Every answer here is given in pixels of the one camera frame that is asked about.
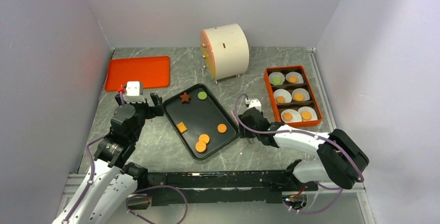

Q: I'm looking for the orange cookie box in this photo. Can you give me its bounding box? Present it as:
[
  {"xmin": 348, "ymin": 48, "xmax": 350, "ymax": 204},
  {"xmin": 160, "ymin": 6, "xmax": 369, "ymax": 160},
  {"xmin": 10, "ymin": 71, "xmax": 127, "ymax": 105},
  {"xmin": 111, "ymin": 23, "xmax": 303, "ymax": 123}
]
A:
[{"xmin": 264, "ymin": 65, "xmax": 322, "ymax": 128}]

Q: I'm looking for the white paper cup front right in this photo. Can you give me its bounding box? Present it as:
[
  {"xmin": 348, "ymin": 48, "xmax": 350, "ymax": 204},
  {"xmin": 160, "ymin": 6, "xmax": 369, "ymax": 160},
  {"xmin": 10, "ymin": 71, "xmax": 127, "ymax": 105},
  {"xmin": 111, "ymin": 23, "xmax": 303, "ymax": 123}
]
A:
[{"xmin": 298, "ymin": 106, "xmax": 318, "ymax": 121}]

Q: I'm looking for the orange flower cookie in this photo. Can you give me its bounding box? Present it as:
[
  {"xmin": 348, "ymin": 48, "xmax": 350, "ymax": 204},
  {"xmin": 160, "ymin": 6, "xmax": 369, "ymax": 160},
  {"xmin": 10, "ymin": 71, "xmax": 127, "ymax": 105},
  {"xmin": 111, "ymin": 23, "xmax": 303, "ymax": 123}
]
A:
[
  {"xmin": 276, "ymin": 96, "xmax": 285, "ymax": 104},
  {"xmin": 282, "ymin": 112, "xmax": 293, "ymax": 122}
]

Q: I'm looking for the orange shell cookie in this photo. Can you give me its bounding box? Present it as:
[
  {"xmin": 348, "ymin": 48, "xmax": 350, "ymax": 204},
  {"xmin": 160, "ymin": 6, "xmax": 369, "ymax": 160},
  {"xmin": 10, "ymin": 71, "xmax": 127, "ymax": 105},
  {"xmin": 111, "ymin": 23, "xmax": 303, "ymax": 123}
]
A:
[{"xmin": 288, "ymin": 76, "xmax": 298, "ymax": 83}]

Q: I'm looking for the square waffle cookie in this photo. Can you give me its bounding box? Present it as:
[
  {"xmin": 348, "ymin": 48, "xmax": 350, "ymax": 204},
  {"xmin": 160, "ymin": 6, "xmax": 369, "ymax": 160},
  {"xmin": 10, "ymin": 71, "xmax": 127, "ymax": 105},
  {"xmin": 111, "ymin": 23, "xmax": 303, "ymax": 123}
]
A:
[{"xmin": 176, "ymin": 122, "xmax": 188, "ymax": 134}]

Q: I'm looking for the round cream toy oven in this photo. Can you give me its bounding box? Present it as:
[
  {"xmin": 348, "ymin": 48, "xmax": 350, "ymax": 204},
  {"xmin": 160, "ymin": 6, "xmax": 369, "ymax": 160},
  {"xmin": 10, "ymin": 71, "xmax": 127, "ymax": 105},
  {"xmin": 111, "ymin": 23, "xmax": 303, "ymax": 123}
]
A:
[{"xmin": 200, "ymin": 23, "xmax": 250, "ymax": 84}]

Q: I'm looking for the green sandwich cookie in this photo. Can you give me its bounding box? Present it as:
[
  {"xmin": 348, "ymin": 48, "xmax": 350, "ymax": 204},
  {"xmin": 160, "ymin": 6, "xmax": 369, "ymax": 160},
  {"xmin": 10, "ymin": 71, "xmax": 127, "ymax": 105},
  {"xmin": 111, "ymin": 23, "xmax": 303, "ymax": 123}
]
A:
[{"xmin": 272, "ymin": 77, "xmax": 282, "ymax": 85}]

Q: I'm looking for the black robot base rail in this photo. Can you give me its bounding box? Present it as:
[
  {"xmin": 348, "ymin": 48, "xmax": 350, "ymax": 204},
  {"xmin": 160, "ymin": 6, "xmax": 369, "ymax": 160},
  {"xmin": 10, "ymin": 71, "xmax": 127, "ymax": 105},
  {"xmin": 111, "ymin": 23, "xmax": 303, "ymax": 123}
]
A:
[{"xmin": 137, "ymin": 170, "xmax": 318, "ymax": 206}]

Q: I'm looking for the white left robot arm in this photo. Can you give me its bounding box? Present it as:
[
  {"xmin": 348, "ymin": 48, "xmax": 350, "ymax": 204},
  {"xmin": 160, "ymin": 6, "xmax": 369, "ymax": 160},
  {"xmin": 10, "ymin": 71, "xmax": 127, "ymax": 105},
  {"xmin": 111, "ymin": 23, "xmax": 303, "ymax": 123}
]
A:
[{"xmin": 53, "ymin": 91, "xmax": 164, "ymax": 223}]

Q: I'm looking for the white paper cup back left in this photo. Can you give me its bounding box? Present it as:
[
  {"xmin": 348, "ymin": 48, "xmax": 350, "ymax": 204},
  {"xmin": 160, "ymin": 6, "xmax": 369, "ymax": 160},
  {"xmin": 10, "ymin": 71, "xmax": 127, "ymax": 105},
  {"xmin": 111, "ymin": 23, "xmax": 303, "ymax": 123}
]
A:
[{"xmin": 268, "ymin": 72, "xmax": 285, "ymax": 86}]

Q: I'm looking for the black baking tray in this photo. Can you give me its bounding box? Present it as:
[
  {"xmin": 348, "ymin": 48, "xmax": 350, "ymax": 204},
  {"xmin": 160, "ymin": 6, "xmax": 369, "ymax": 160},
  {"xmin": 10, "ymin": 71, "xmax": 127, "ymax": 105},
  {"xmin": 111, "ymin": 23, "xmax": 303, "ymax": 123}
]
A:
[{"xmin": 163, "ymin": 83, "xmax": 239, "ymax": 160}]

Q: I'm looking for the white paper cup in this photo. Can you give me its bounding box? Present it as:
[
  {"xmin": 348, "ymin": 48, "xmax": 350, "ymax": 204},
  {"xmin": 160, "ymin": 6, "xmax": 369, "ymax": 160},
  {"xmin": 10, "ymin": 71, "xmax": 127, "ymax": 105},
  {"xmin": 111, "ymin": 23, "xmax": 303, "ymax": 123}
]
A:
[
  {"xmin": 292, "ymin": 88, "xmax": 311, "ymax": 102},
  {"xmin": 268, "ymin": 72, "xmax": 285, "ymax": 86},
  {"xmin": 273, "ymin": 89, "xmax": 292, "ymax": 104},
  {"xmin": 285, "ymin": 72, "xmax": 304, "ymax": 84},
  {"xmin": 298, "ymin": 106, "xmax": 318, "ymax": 121},
  {"xmin": 280, "ymin": 109, "xmax": 303, "ymax": 123}
]

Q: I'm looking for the brown star cookie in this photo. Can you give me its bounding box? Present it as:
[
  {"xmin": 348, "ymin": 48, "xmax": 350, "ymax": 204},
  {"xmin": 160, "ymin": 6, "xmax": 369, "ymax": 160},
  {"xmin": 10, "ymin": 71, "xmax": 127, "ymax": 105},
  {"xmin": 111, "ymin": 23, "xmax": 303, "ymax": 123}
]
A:
[{"xmin": 180, "ymin": 92, "xmax": 191, "ymax": 104}]

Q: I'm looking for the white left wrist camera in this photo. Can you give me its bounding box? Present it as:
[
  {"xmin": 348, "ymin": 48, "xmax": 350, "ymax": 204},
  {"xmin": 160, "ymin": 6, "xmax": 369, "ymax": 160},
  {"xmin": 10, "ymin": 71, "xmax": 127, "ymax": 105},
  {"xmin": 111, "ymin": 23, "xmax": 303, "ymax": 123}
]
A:
[{"xmin": 117, "ymin": 81, "xmax": 146, "ymax": 105}]

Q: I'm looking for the white paper cup middle left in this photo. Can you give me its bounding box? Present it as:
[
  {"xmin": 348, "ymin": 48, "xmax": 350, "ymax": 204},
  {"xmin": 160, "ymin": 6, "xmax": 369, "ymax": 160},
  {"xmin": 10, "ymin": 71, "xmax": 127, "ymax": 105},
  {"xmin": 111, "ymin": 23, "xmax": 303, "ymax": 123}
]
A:
[{"xmin": 273, "ymin": 89, "xmax": 292, "ymax": 104}]

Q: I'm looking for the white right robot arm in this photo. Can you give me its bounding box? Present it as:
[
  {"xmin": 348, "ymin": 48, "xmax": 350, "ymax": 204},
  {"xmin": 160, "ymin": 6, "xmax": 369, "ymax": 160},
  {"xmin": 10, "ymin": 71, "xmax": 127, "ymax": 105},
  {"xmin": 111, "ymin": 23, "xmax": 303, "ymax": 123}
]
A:
[{"xmin": 236, "ymin": 107, "xmax": 369, "ymax": 190}]

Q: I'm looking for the plain green round cookie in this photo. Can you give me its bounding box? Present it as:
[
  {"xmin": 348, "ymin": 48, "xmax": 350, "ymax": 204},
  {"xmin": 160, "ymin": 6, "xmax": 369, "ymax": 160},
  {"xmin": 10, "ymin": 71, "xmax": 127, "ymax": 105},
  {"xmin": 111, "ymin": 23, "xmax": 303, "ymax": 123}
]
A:
[{"xmin": 197, "ymin": 91, "xmax": 208, "ymax": 100}]

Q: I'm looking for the white paper cup back right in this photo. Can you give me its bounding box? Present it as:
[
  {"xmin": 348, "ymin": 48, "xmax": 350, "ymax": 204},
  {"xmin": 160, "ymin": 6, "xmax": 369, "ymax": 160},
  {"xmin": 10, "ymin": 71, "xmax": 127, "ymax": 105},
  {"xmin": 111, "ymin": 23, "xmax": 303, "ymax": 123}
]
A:
[{"xmin": 285, "ymin": 72, "xmax": 304, "ymax": 84}]

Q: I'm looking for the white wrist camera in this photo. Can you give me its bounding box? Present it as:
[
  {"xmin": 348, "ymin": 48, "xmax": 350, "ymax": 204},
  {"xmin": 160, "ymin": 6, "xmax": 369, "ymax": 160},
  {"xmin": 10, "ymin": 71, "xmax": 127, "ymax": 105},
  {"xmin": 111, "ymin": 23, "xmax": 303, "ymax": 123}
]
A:
[
  {"xmin": 117, "ymin": 81, "xmax": 146, "ymax": 105},
  {"xmin": 245, "ymin": 99, "xmax": 262, "ymax": 111}
]

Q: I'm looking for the white paper cup front left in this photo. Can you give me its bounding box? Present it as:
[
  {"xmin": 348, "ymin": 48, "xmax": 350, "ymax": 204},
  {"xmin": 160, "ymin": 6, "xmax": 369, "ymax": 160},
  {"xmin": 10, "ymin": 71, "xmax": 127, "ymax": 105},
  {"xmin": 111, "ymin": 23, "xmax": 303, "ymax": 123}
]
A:
[{"xmin": 280, "ymin": 109, "xmax": 303, "ymax": 123}]

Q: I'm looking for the white paper cup middle right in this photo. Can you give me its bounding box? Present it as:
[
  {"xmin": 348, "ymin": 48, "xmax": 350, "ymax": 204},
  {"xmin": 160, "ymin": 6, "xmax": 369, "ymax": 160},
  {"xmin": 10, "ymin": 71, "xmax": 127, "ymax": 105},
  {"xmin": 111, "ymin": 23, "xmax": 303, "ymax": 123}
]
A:
[{"xmin": 292, "ymin": 88, "xmax": 311, "ymax": 102}]

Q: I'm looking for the plain orange round cookie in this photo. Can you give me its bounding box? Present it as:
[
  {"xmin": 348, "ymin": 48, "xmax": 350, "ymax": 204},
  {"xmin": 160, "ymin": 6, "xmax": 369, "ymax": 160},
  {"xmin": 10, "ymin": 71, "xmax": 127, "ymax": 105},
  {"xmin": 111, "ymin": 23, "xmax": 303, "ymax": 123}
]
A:
[{"xmin": 217, "ymin": 123, "xmax": 228, "ymax": 133}]

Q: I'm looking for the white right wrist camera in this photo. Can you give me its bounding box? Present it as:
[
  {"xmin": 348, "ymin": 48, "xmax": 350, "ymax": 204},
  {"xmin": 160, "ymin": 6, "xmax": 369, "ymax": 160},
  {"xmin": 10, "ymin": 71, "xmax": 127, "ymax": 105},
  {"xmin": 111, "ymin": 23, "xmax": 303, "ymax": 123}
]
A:
[{"xmin": 245, "ymin": 99, "xmax": 262, "ymax": 111}]

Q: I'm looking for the orange tray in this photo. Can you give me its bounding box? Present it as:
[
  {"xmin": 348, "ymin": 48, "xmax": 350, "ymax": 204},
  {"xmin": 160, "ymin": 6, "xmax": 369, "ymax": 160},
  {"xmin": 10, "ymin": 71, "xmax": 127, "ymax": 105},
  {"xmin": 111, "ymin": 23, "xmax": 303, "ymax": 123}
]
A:
[{"xmin": 104, "ymin": 56, "xmax": 170, "ymax": 92}]

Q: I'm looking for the round orange cookie front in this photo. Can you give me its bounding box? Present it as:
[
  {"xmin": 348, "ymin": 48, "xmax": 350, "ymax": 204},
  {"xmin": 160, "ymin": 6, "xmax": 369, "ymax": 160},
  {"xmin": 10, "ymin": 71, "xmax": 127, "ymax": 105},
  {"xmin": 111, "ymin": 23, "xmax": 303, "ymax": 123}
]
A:
[{"xmin": 195, "ymin": 141, "xmax": 207, "ymax": 153}]

